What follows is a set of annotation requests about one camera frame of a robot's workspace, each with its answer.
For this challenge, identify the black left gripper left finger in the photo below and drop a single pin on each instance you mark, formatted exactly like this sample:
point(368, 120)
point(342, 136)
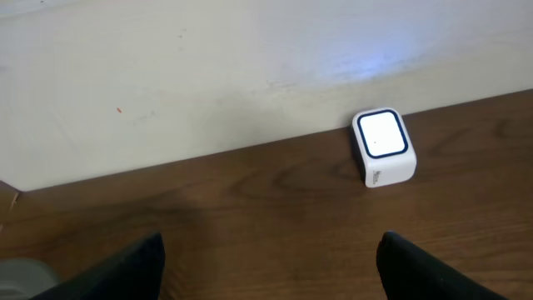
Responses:
point(134, 273)

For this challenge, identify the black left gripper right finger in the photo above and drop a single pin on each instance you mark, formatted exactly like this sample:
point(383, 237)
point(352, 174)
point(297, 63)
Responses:
point(408, 272)

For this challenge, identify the grey plastic shopping basket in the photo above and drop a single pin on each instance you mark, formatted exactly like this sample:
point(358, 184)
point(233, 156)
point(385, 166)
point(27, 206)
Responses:
point(24, 278)

